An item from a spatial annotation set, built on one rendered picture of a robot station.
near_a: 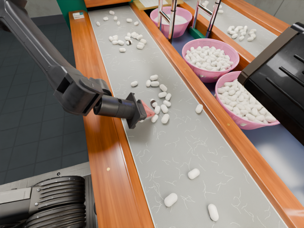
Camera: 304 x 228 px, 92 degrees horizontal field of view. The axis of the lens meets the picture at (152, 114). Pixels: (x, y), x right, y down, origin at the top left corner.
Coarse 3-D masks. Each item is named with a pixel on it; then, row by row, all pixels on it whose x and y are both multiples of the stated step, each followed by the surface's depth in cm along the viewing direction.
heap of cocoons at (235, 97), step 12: (228, 84) 63; (240, 84) 62; (228, 96) 60; (240, 96) 59; (252, 96) 59; (228, 108) 55; (240, 108) 56; (252, 108) 57; (264, 108) 55; (252, 120) 53; (264, 120) 54
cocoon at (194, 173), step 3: (195, 168) 42; (192, 171) 41; (195, 171) 41; (198, 171) 41; (189, 174) 41; (192, 174) 40; (195, 174) 40; (198, 174) 41; (189, 177) 41; (192, 177) 40
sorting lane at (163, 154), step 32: (96, 32) 87; (128, 32) 87; (128, 64) 70; (160, 64) 70; (192, 96) 59; (128, 128) 51; (160, 128) 51; (192, 128) 51; (160, 160) 45; (192, 160) 45; (224, 160) 45; (160, 192) 40; (192, 192) 40; (224, 192) 40; (256, 192) 40; (160, 224) 36; (192, 224) 36; (224, 224) 36; (256, 224) 36
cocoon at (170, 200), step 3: (171, 195) 38; (174, 195) 37; (165, 198) 38; (168, 198) 37; (171, 198) 37; (174, 198) 37; (165, 201) 37; (168, 201) 37; (171, 201) 37; (174, 201) 37; (165, 204) 37; (168, 204) 36; (171, 204) 37
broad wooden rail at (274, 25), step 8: (224, 0) 110; (232, 0) 108; (240, 0) 108; (232, 8) 106; (240, 8) 101; (248, 8) 100; (256, 8) 100; (248, 16) 97; (256, 16) 93; (264, 16) 93; (272, 16) 93; (264, 24) 89; (272, 24) 87; (280, 24) 87; (288, 24) 87; (272, 32) 86; (280, 32) 83
